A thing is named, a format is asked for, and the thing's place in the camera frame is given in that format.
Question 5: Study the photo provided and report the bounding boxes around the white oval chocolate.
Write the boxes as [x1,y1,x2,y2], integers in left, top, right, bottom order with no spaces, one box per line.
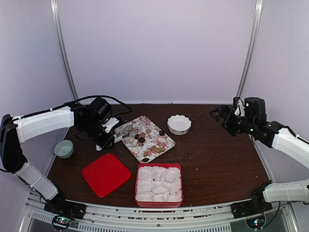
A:
[158,137,166,143]
[132,147,139,154]

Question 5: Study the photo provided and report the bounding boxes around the aluminium frame post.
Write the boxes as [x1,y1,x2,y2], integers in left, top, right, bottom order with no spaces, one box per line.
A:
[236,0,263,98]
[50,0,78,100]

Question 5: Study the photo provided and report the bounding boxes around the right aluminium frame post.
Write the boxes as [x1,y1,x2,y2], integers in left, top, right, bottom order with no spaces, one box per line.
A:
[236,0,263,98]

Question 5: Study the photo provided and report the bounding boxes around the white oval chocolate lower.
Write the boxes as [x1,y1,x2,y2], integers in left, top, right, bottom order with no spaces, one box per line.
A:
[132,147,139,154]

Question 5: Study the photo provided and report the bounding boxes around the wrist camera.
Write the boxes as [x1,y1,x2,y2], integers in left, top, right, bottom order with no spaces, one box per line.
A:
[101,117,121,133]
[233,97,245,116]

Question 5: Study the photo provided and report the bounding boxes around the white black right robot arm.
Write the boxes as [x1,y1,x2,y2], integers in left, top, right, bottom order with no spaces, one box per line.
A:
[209,97,309,218]

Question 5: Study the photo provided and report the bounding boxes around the white scalloped ceramic dish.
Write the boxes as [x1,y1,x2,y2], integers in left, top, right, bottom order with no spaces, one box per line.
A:
[167,115,192,136]

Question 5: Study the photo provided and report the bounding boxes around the red tin lid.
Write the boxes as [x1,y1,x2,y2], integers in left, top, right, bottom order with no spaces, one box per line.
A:
[82,153,132,198]

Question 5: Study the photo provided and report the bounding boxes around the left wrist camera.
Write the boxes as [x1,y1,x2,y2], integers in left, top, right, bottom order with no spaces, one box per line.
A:
[101,117,121,133]

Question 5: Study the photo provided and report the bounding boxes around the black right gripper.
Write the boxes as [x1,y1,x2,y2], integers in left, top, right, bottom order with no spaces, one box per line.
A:
[209,105,256,136]

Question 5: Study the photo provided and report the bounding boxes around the white paper cup liners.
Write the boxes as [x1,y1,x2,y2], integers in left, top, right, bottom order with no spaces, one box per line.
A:
[136,164,182,202]

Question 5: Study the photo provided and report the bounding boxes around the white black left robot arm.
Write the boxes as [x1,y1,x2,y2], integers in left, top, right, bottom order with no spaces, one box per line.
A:
[0,96,120,215]

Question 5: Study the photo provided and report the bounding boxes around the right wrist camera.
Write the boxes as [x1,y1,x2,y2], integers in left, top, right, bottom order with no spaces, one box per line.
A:
[233,97,245,116]

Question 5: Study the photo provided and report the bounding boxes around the dark heart chocolate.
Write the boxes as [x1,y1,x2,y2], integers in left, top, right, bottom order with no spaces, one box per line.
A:
[139,137,145,143]

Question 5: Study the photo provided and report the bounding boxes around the left aluminium frame post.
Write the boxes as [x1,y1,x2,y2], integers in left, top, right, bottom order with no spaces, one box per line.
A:
[50,0,78,100]

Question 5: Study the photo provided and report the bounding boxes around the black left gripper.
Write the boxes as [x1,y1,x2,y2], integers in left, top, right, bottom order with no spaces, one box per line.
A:
[80,119,115,150]

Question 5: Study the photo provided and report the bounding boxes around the front aluminium rail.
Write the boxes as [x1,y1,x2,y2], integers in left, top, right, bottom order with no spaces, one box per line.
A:
[24,190,300,232]

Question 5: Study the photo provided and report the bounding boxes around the pale green ceramic bowl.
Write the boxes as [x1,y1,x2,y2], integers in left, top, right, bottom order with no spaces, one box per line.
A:
[54,140,74,159]

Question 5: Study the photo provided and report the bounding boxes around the red tin box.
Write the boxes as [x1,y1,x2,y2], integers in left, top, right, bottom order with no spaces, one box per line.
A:
[134,162,184,208]

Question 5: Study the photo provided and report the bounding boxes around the floral rectangular tray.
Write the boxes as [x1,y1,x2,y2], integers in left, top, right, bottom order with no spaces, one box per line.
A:
[122,116,176,163]

